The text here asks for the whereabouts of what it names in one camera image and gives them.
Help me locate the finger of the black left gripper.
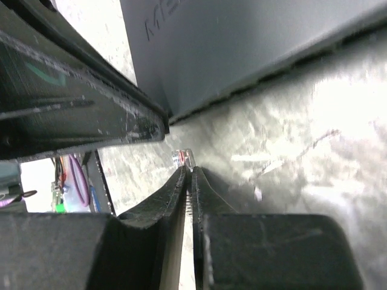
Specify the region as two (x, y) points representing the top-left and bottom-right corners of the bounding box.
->
(1, 1), (169, 160)

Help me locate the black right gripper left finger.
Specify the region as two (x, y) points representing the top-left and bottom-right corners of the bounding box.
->
(1, 167), (187, 289)

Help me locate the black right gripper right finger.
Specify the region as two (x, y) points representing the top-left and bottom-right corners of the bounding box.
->
(190, 167), (363, 289)

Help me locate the grey ethernet cable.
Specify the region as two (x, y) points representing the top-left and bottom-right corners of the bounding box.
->
(171, 148), (196, 218)

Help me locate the black network switch box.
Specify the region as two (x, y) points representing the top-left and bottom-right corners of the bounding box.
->
(121, 1), (386, 119)

